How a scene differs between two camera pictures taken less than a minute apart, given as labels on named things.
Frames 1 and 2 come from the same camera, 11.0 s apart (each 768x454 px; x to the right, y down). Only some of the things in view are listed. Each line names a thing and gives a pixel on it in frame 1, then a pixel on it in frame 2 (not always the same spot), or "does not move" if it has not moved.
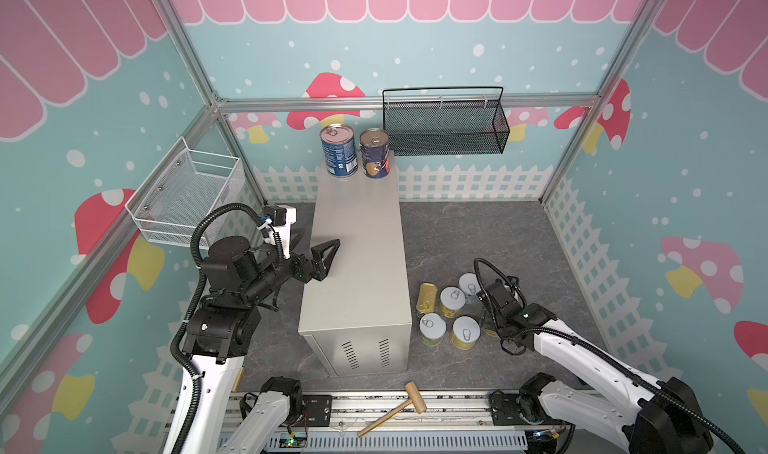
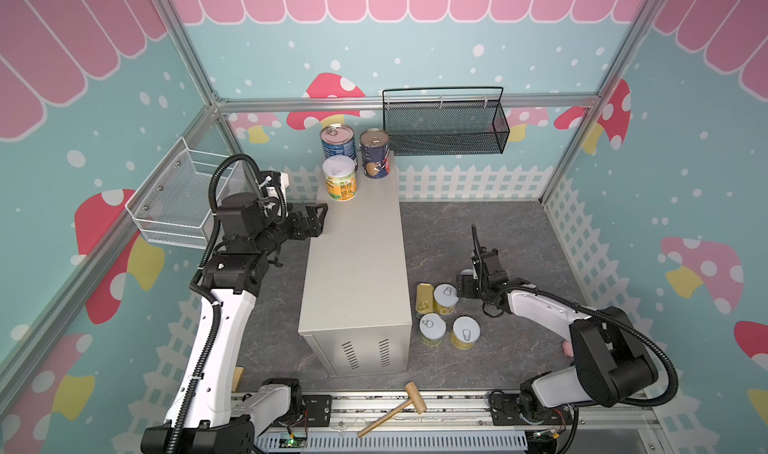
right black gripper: (493, 298) → (486, 261)
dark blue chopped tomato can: (374, 145) does not move
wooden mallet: (416, 399) does not move
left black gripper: (319, 268) → (315, 224)
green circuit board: (295, 442) does not move
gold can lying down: (427, 297) does not move
